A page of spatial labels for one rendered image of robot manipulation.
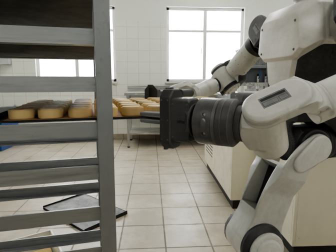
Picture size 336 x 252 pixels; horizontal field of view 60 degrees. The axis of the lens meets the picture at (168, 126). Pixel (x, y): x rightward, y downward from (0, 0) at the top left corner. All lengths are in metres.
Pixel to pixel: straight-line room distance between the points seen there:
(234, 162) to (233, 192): 0.25
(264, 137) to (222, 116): 0.08
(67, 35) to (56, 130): 0.18
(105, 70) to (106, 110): 0.07
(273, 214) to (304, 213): 0.94
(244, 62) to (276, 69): 0.30
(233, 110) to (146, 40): 4.90
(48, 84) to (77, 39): 0.10
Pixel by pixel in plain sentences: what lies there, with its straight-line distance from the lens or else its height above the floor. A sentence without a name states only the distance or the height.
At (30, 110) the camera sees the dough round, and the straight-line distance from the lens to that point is 0.65.
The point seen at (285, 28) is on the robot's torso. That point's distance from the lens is 0.95.
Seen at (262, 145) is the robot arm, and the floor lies 0.95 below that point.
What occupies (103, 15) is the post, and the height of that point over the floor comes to 1.18.
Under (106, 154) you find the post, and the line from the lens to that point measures 0.58.
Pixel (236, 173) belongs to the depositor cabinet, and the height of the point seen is 0.32.
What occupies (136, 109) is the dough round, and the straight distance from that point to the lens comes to 0.63.
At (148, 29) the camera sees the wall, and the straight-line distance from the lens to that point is 5.40.
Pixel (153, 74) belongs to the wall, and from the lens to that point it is 5.33.
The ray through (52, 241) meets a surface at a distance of 1.16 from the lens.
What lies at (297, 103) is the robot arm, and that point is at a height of 1.02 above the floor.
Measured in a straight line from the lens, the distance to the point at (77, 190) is 1.08.
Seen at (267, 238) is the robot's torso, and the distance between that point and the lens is 0.98.
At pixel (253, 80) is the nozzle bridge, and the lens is 2.47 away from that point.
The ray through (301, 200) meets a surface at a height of 0.38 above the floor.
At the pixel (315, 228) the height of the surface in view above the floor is 0.20.
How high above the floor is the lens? 1.06
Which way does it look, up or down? 9 degrees down
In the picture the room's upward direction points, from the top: straight up
